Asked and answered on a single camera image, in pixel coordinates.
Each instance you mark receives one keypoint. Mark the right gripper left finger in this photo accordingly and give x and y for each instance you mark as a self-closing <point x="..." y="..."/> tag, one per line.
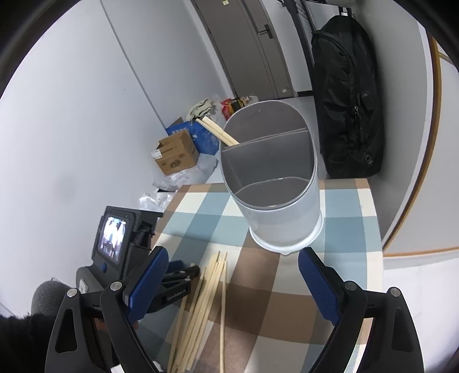
<point x="74" y="344"/>

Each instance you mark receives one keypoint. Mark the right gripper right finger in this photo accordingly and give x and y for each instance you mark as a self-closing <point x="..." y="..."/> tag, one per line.
<point x="393" y="344"/>

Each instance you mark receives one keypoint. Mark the wooden chopstick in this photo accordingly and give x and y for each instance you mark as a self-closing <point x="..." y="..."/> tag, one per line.
<point x="193" y="316"/>
<point x="222" y="317"/>
<point x="189" y="332"/>
<point x="217" y="131"/>

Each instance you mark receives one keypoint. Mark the person's left hand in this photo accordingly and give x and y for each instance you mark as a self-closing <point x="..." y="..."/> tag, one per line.
<point x="24" y="343"/>

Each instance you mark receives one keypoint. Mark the clear plastic bag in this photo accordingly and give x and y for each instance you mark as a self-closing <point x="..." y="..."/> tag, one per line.
<point x="156" y="202"/>

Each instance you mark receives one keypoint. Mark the wooden chopstick on table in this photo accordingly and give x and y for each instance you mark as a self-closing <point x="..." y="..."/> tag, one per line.
<point x="222" y="317"/>
<point x="189" y="332"/>
<point x="193" y="316"/>

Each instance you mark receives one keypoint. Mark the grey plastic mail bag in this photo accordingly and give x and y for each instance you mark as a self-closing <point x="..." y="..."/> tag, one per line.
<point x="197" y="174"/>

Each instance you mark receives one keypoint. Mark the brown cardboard box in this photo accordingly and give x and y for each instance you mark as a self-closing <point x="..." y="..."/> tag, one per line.
<point x="176" y="153"/>

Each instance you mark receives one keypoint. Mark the blue cardboard box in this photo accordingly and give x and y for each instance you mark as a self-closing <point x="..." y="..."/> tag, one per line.
<point x="205" y="141"/>

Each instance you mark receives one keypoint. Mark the white utensil holder cup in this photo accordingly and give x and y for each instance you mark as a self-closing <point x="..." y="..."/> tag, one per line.
<point x="271" y="173"/>

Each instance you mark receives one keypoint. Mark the red yellow snack bag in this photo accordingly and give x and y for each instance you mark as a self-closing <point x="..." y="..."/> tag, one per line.
<point x="230" y="106"/>

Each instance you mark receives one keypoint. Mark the black hanging backpack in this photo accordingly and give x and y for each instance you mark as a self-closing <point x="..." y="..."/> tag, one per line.
<point x="349" y="105"/>

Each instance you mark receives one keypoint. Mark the grey door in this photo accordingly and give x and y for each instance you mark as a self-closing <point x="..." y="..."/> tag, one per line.
<point x="247" y="46"/>

